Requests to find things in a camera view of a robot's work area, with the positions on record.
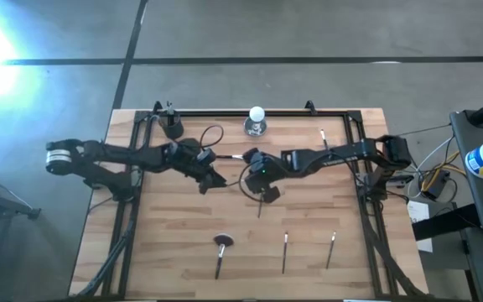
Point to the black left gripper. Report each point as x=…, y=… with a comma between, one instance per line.
x=206, y=168

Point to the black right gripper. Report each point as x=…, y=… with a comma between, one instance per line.
x=264, y=174

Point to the thick black makeup brush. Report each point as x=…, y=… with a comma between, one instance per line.
x=229, y=157

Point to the thin black makeup brush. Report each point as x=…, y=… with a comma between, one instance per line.
x=330, y=250
x=285, y=253
x=169, y=108
x=260, y=209

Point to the short makeup brush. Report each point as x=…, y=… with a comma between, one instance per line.
x=323, y=135

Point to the fan makeup brush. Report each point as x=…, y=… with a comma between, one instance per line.
x=221, y=251

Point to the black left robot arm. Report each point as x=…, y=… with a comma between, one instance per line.
x=111, y=155

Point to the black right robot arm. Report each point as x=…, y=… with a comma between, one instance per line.
x=350, y=151

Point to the white bulb on silver base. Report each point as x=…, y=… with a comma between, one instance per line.
x=256, y=121

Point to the black cylindrical cup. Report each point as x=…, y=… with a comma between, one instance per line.
x=173, y=129

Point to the black clamp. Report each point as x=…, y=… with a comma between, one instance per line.
x=310, y=107
x=156, y=107

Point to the white paper sheet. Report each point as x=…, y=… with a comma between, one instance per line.
x=417, y=211

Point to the black power box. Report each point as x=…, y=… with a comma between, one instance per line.
x=436, y=187

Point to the small white paper piece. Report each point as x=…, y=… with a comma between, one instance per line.
x=426, y=246

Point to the black flat bar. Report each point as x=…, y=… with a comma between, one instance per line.
x=443, y=222

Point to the black metal table frame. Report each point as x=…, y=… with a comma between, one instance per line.
x=300, y=113

